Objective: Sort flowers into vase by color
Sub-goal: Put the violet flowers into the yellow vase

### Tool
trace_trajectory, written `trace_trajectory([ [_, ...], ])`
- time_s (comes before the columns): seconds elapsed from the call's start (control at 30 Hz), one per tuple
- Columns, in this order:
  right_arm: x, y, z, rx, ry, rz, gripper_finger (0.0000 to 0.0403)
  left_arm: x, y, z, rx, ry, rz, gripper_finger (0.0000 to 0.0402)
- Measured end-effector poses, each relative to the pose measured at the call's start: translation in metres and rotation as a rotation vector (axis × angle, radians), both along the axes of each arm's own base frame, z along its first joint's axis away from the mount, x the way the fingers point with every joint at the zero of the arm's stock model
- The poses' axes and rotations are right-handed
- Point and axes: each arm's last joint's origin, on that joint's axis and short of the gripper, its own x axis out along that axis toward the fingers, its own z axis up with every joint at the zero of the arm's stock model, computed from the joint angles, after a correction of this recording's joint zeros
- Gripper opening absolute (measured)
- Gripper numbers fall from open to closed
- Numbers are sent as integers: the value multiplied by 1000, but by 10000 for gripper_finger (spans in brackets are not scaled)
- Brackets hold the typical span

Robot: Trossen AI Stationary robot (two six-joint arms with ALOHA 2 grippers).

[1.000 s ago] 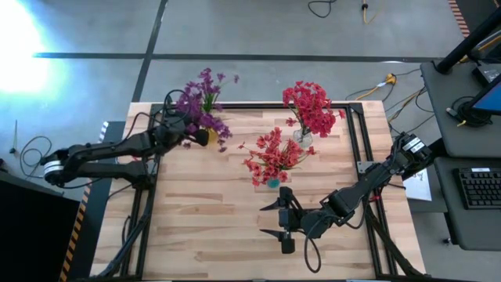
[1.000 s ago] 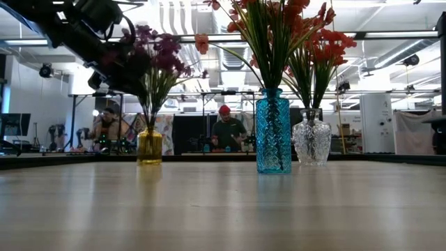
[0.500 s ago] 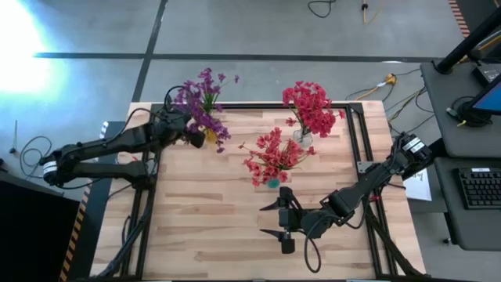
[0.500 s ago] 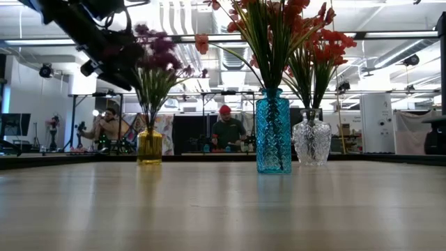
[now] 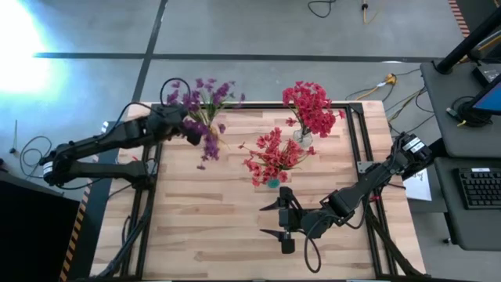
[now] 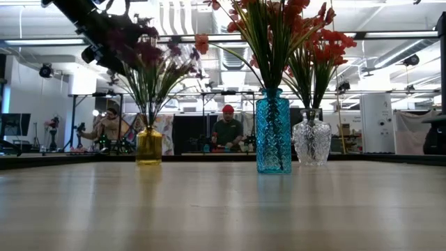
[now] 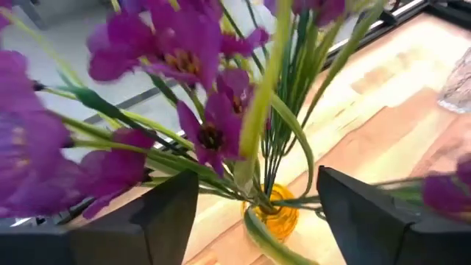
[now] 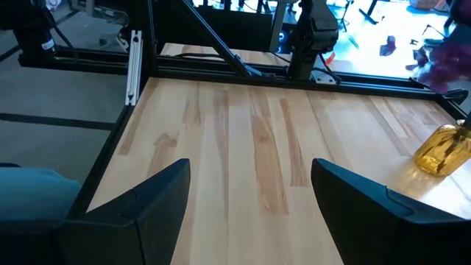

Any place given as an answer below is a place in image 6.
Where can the orange artificial flower bunch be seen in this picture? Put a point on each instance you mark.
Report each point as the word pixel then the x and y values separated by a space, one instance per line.
pixel 325 15
pixel 296 10
pixel 237 26
pixel 202 43

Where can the blue textured glass vase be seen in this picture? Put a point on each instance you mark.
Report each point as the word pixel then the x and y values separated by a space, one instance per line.
pixel 273 139

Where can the red artificial flower bunch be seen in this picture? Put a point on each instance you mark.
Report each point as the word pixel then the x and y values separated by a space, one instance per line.
pixel 345 42
pixel 327 52
pixel 296 69

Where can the background black robot arm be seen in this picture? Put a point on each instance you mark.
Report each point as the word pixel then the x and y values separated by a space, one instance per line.
pixel 81 134

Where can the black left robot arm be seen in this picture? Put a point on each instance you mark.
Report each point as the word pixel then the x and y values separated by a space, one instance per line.
pixel 80 14

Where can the yellow glass vase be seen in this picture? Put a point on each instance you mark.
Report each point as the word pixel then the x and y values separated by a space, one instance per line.
pixel 149 146

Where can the clear cut glass vase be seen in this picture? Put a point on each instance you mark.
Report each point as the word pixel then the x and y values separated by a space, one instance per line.
pixel 311 139

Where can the black overhead beam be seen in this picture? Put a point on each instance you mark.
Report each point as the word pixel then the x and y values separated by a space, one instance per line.
pixel 177 39

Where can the person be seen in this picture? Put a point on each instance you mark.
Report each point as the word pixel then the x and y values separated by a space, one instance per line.
pixel 228 132
pixel 109 129

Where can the colourful floral cloth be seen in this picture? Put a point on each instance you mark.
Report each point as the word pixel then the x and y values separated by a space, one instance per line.
pixel 167 134

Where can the black partition panel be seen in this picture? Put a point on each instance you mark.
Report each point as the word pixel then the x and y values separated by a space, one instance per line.
pixel 190 132

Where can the dark background monitor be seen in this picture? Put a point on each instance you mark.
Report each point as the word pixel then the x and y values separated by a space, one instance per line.
pixel 15 123

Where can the thin yellow pole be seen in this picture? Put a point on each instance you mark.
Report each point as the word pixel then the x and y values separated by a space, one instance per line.
pixel 337 69

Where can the brown cardboard box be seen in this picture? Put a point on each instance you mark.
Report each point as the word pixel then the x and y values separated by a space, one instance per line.
pixel 345 129

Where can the white cabinet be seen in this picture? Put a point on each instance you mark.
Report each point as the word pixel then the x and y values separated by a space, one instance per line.
pixel 376 122

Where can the grey cloth cover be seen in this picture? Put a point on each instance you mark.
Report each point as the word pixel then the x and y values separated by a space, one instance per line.
pixel 411 122

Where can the black chair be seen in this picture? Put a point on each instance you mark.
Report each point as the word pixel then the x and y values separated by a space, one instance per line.
pixel 435 139

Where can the black background rig frame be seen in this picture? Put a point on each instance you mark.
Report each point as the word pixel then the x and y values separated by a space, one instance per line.
pixel 228 92
pixel 73 122

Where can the grey ventilation duct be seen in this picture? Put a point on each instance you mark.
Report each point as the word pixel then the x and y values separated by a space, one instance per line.
pixel 393 57

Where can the black vertical post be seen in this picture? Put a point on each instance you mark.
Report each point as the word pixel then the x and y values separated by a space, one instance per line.
pixel 442 69

